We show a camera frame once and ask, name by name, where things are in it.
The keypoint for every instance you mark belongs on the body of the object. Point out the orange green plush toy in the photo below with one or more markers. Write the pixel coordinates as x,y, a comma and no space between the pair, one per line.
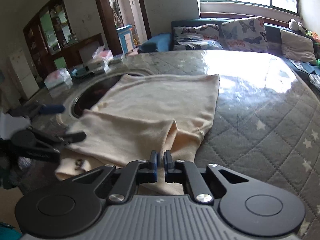
314,35

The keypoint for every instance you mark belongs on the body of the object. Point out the round metal table recess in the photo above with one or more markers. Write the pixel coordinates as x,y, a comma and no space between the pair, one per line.
86,96

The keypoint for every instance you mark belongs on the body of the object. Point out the light blue small cabinet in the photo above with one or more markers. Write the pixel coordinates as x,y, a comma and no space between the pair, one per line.
126,38

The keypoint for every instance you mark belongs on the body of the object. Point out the large butterfly print cushion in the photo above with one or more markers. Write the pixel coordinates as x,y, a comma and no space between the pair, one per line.
246,34

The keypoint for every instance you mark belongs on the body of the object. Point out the small butterfly print cushion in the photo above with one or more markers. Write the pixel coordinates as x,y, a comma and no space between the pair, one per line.
203,37

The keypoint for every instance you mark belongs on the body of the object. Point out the pink white tissue pack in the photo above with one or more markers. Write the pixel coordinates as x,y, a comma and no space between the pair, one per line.
57,77

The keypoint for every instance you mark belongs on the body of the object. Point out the dark wooden display cabinet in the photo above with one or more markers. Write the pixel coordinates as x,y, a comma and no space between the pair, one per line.
51,42

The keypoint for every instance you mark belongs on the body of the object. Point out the white refrigerator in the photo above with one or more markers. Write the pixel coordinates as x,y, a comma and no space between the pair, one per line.
22,74

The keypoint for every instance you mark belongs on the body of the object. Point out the white black plush toy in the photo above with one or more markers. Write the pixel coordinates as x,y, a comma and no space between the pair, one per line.
296,26

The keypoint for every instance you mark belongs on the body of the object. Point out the dark wooden door frame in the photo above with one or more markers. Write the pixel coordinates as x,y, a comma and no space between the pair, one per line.
118,13

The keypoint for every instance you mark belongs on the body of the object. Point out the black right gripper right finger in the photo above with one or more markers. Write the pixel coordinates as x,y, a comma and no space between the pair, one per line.
247,205

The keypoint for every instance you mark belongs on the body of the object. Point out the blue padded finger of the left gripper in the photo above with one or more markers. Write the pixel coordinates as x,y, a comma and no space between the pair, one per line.
31,111

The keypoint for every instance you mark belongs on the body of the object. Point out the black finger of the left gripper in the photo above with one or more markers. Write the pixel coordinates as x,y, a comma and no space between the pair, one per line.
71,138

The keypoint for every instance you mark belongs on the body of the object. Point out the white tissue box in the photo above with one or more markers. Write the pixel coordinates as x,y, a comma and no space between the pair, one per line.
100,59

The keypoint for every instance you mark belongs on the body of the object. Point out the grey plain cushion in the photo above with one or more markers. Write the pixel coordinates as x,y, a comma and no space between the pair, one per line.
297,47

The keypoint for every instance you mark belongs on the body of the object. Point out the cream knit garment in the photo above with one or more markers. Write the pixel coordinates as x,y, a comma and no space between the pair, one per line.
141,114

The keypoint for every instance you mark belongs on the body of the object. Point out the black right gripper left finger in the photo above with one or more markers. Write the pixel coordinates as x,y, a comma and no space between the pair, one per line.
70,207

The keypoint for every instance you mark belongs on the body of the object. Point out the blue cloth on sofa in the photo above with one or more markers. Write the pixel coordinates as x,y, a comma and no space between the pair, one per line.
305,69

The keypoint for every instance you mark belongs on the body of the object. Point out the blue corner sofa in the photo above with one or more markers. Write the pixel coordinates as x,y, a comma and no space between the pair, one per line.
164,42

